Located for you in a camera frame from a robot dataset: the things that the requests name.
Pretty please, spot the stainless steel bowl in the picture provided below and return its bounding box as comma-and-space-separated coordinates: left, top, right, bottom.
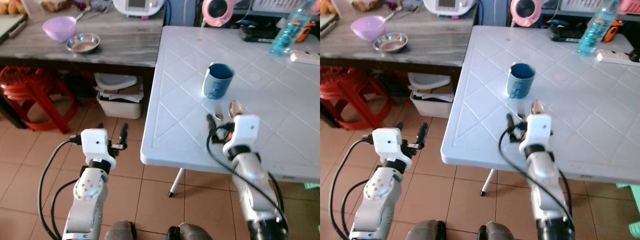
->
372, 32, 409, 54
66, 33, 101, 55

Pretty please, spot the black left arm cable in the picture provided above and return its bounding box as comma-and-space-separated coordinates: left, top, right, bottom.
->
328, 138, 376, 240
37, 139, 82, 240

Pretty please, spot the white power strip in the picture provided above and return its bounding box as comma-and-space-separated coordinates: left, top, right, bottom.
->
289, 49, 321, 66
596, 48, 640, 67

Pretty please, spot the clear blue water bottle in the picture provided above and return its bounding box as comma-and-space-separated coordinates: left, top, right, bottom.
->
576, 0, 621, 57
269, 0, 316, 57

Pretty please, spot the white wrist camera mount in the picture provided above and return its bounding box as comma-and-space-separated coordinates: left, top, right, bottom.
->
519, 113, 553, 153
372, 128, 409, 169
223, 114, 261, 152
80, 128, 117, 169

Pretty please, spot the white kitchen appliance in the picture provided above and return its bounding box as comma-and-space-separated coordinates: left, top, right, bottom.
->
422, 0, 479, 20
112, 0, 166, 20

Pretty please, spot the blue ceramic mug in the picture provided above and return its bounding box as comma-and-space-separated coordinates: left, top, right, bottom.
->
202, 62, 235, 100
506, 62, 537, 100

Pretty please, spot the grey right robot leg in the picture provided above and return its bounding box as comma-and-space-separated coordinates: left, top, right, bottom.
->
167, 222, 215, 240
477, 222, 517, 240

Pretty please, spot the black flat device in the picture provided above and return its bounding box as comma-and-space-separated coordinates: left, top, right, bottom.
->
239, 22, 282, 42
548, 22, 587, 42

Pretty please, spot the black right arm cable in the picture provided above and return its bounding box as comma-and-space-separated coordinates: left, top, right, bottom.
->
205, 126, 289, 237
498, 124, 575, 237

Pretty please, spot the purple plastic bowl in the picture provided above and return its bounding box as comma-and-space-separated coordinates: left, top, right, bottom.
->
42, 16, 79, 43
350, 15, 387, 42

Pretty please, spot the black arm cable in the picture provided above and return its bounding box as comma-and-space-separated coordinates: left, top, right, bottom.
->
328, 138, 376, 240
37, 139, 82, 240
498, 124, 575, 237
205, 126, 289, 237

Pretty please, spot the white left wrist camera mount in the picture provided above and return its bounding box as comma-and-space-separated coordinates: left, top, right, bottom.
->
372, 128, 409, 169
80, 128, 117, 169

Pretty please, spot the white bin with papers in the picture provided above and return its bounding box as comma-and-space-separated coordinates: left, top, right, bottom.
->
94, 73, 144, 120
407, 72, 455, 119

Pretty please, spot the pink round appliance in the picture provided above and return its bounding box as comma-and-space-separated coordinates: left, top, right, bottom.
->
201, 0, 235, 27
509, 0, 543, 27

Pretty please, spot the white metal table leg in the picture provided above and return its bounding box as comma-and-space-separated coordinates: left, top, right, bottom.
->
480, 168, 499, 197
168, 168, 186, 198

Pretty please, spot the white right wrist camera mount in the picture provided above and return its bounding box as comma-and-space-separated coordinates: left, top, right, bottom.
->
223, 114, 261, 152
519, 113, 553, 153

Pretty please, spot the red plastic stool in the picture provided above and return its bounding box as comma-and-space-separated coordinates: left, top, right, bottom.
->
320, 65, 384, 132
0, 65, 79, 134

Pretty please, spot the orange black object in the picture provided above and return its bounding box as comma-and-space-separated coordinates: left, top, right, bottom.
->
602, 19, 625, 44
294, 24, 314, 44

